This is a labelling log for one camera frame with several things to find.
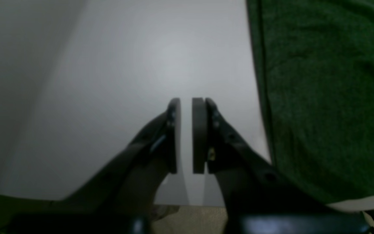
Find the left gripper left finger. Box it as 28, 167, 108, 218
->
5, 98, 181, 234

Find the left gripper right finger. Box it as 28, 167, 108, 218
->
192, 98, 369, 234

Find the dark green t-shirt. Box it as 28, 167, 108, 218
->
247, 0, 374, 203

